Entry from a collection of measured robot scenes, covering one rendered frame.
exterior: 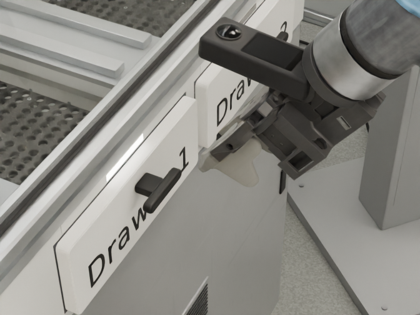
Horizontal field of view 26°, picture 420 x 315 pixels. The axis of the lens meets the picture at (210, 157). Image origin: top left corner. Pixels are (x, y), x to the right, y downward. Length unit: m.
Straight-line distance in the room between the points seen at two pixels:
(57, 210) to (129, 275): 0.26
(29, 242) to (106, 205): 0.12
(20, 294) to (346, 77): 0.40
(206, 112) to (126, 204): 0.20
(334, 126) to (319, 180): 1.49
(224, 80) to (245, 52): 0.37
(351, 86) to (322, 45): 0.04
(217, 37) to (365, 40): 0.16
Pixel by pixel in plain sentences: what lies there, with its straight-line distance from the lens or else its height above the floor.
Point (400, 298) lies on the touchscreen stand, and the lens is 2.11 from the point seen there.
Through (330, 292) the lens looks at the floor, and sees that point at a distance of 2.13.
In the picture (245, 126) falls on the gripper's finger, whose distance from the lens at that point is 0.86.
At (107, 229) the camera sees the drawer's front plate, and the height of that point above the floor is 0.89.
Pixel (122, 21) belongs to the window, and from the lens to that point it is 0.98.
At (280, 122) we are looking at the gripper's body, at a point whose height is 1.09.
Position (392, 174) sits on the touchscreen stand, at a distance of 2.10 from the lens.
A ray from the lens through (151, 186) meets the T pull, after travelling 1.04.
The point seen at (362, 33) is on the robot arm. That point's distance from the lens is 0.76.
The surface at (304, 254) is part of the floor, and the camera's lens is 2.20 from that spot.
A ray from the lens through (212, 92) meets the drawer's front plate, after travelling 1.18.
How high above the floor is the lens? 1.64
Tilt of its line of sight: 42 degrees down
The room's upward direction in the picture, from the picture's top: straight up
